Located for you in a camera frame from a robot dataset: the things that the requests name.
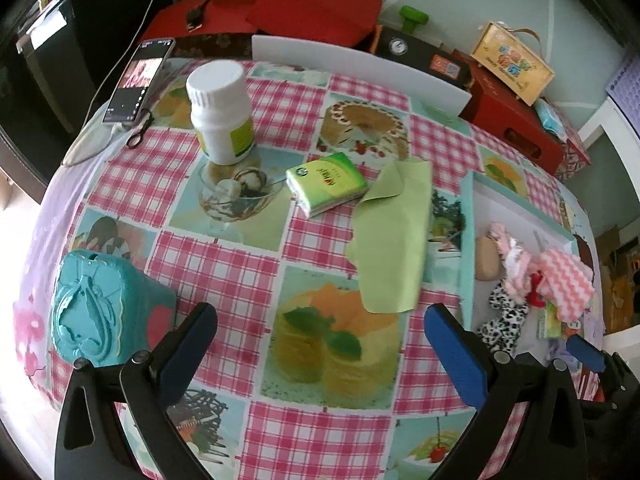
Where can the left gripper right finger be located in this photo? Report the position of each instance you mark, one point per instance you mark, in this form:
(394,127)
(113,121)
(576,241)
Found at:
(550,442)

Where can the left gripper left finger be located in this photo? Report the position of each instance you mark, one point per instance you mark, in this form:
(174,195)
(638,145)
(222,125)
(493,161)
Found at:
(91,443)

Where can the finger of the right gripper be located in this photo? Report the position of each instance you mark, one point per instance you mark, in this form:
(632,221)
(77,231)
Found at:
(586,353)

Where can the pink white zigzag cloth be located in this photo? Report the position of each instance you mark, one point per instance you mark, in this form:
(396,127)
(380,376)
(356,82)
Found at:
(567,283)

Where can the leopard print scrunchie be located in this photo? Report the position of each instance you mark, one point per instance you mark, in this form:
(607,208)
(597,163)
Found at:
(503,332)

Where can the pink fabric scrunchie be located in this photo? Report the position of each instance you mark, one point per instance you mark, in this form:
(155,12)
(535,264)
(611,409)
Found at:
(515,259)

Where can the beige round sponge ball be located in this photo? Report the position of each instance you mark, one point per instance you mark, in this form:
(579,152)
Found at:
(487,259)

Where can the light green microfiber cloth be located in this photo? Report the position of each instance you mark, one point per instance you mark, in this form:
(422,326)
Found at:
(390,227)

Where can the green tissue pack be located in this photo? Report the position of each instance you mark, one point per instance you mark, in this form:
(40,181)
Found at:
(548,324)
(324,183)

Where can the purple baby wipes pack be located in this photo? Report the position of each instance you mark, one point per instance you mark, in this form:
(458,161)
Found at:
(558,346)

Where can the red yarn bow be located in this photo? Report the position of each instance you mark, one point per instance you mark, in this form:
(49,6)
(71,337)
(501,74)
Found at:
(534,298)

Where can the white shelf unit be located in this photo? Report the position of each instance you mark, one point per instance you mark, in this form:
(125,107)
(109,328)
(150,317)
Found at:
(608,120)

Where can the teal square toy box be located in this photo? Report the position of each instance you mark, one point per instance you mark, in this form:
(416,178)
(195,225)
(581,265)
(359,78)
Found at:
(105,309)

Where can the teal shallow tray box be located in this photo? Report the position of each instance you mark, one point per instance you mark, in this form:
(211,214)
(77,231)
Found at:
(483,201)

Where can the red patterned box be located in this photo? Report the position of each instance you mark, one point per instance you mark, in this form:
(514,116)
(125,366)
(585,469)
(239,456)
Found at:
(575,157)

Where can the patterned tablecloth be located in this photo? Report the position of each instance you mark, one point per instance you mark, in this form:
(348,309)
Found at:
(300,382)

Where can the blue wet wipes pack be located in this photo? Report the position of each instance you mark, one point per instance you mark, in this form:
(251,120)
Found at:
(550,120)

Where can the purple perforated basket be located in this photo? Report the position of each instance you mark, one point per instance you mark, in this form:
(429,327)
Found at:
(624,89)

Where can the tan cartoon suitcase box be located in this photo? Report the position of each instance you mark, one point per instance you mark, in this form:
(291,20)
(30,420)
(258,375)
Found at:
(522,69)

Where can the white pill bottle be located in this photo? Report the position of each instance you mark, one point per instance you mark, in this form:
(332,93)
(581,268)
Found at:
(221,113)

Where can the white board strip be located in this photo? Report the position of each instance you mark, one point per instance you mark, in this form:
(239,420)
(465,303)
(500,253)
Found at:
(361,65)

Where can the black box with gauge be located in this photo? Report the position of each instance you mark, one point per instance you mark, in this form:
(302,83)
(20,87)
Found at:
(404,49)

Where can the black smartphone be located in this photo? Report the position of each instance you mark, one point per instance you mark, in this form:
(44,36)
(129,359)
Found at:
(136,81)

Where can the green dumbbell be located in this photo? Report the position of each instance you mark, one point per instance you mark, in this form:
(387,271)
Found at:
(412,18)

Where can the red bag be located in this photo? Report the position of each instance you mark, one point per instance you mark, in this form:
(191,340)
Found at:
(341,22)

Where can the red gift box with handle slot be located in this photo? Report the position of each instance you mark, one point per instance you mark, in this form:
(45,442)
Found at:
(494,108)

